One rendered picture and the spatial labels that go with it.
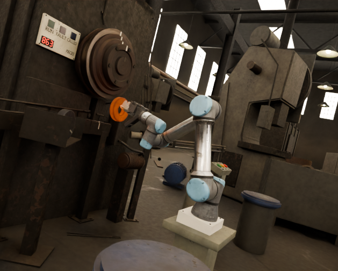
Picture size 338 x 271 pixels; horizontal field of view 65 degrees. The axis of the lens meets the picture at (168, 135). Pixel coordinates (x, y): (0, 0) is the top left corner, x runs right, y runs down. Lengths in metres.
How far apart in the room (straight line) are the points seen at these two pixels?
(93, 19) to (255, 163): 2.90
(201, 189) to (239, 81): 3.24
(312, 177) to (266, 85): 1.50
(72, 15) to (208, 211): 1.43
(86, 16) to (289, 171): 2.58
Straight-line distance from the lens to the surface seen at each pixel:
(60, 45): 1.82
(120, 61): 1.84
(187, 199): 2.15
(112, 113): 1.68
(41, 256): 1.59
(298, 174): 3.36
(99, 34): 1.85
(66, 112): 1.30
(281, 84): 4.09
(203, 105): 1.35
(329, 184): 3.44
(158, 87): 9.78
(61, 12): 1.87
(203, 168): 1.34
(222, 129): 4.31
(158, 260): 0.77
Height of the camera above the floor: 0.76
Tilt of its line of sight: 1 degrees down
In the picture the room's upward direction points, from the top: 14 degrees clockwise
